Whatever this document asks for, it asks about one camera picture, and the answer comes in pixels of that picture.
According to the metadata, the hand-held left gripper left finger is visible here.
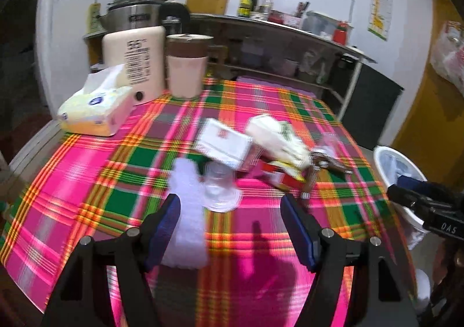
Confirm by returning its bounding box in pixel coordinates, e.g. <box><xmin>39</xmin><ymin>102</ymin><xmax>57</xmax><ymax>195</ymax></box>
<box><xmin>41</xmin><ymin>194</ymin><xmax>182</xmax><ymax>327</ymax></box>

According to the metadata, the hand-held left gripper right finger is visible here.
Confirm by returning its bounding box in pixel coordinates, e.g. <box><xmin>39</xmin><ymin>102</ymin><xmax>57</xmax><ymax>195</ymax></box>
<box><xmin>280</xmin><ymin>192</ymin><xmax>417</xmax><ymax>327</ymax></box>

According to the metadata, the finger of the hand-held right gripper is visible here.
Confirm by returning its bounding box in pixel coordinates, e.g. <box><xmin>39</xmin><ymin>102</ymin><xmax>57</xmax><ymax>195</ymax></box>
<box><xmin>386</xmin><ymin>184</ymin><xmax>436</xmax><ymax>212</ymax></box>
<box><xmin>397</xmin><ymin>175</ymin><xmax>429</xmax><ymax>190</ymax></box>

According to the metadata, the white tissue paper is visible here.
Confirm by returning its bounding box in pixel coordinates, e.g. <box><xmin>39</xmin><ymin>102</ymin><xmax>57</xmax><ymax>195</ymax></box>
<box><xmin>161</xmin><ymin>158</ymin><xmax>210</xmax><ymax>270</ymax></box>

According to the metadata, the white trash bin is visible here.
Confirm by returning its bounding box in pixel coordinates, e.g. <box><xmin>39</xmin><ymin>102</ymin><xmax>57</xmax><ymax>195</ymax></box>
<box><xmin>373</xmin><ymin>145</ymin><xmax>434</xmax><ymax>251</ymax></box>

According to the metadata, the red yellow snack wrapper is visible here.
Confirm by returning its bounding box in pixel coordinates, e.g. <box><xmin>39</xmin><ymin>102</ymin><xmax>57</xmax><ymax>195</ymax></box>
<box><xmin>258</xmin><ymin>159</ymin><xmax>309</xmax><ymax>190</ymax></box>

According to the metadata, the clear plastic cup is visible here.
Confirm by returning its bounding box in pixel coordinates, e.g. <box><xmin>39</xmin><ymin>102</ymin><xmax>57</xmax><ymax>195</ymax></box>
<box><xmin>201</xmin><ymin>162</ymin><xmax>243</xmax><ymax>212</ymax></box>

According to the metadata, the brown metal object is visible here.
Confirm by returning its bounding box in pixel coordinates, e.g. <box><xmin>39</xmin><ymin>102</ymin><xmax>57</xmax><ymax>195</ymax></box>
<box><xmin>301</xmin><ymin>148</ymin><xmax>354</xmax><ymax>201</ymax></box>

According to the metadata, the white plastic bag green print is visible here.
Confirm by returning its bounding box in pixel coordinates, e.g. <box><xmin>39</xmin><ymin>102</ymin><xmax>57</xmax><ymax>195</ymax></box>
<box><xmin>246</xmin><ymin>114</ymin><xmax>312</xmax><ymax>172</ymax></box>

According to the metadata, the white cardboard box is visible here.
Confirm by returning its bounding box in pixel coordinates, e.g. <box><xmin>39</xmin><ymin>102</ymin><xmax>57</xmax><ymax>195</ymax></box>
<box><xmin>194</xmin><ymin>119</ymin><xmax>253</xmax><ymax>170</ymax></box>

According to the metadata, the yellow wooden door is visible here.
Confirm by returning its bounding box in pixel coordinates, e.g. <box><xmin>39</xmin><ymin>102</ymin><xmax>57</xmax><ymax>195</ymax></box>
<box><xmin>393</xmin><ymin>0</ymin><xmax>464</xmax><ymax>183</ymax></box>

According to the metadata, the pink green plaid tablecloth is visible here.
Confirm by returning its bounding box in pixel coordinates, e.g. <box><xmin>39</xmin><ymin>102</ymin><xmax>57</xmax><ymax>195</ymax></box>
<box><xmin>0</xmin><ymin>79</ymin><xmax>417</xmax><ymax>327</ymax></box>

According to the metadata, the black cabinet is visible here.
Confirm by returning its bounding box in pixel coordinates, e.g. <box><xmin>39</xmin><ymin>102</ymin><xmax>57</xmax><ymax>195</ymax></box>
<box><xmin>341</xmin><ymin>62</ymin><xmax>404</xmax><ymax>150</ymax></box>

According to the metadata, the hanging plastic bag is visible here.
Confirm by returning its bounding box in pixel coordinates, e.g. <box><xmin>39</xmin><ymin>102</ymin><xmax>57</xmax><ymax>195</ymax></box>
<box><xmin>429</xmin><ymin>21</ymin><xmax>464</xmax><ymax>94</ymax></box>

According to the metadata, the soft tissue pack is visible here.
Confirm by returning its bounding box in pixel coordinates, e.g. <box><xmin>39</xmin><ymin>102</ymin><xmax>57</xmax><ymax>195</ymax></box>
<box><xmin>58</xmin><ymin>64</ymin><xmax>134</xmax><ymax>137</ymax></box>

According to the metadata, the pink cup with brown lid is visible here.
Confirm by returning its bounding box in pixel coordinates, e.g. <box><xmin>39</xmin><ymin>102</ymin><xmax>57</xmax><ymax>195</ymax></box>
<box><xmin>166</xmin><ymin>33</ymin><xmax>213</xmax><ymax>99</ymax></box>

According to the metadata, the cream electric appliance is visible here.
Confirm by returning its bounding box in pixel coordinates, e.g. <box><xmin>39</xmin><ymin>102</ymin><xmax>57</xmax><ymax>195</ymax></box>
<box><xmin>101</xmin><ymin>26</ymin><xmax>165</xmax><ymax>106</ymax></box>

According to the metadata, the red flask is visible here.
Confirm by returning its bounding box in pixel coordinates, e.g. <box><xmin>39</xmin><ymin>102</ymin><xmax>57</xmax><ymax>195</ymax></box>
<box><xmin>333</xmin><ymin>21</ymin><xmax>354</xmax><ymax>46</ymax></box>

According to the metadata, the purple plastic container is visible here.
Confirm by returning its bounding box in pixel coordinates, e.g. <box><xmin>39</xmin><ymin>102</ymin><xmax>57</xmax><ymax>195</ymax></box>
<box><xmin>239</xmin><ymin>37</ymin><xmax>266</xmax><ymax>67</ymax></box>

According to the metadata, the clear plastic container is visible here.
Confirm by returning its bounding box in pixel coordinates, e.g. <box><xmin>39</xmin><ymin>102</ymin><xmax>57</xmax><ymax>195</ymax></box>
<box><xmin>306</xmin><ymin>11</ymin><xmax>340</xmax><ymax>37</ymax></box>

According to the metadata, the grey kitchen shelf unit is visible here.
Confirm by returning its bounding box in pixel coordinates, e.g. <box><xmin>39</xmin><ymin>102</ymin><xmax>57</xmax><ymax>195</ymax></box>
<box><xmin>83</xmin><ymin>12</ymin><xmax>378</xmax><ymax>121</ymax></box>

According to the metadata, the pink utensil box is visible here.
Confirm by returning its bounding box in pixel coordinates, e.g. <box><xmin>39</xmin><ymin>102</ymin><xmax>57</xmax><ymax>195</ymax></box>
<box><xmin>284</xmin><ymin>1</ymin><xmax>311</xmax><ymax>29</ymax></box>

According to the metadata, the black kettle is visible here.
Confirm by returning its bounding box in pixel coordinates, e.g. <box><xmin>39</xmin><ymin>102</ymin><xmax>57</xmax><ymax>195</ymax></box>
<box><xmin>159</xmin><ymin>3</ymin><xmax>191</xmax><ymax>37</ymax></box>

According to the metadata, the large steel pot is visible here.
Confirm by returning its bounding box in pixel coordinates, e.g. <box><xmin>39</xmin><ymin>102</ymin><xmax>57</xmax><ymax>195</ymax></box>
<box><xmin>99</xmin><ymin>4</ymin><xmax>164</xmax><ymax>34</ymax></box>

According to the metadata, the steel pot with lid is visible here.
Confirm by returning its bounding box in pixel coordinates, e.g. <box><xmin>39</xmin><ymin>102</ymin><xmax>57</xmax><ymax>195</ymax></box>
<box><xmin>108</xmin><ymin>0</ymin><xmax>170</xmax><ymax>12</ymax></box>

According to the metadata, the giraffe wall poster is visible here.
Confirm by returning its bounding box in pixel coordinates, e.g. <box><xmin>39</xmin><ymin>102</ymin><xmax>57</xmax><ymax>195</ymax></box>
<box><xmin>367</xmin><ymin>0</ymin><xmax>394</xmax><ymax>41</ymax></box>

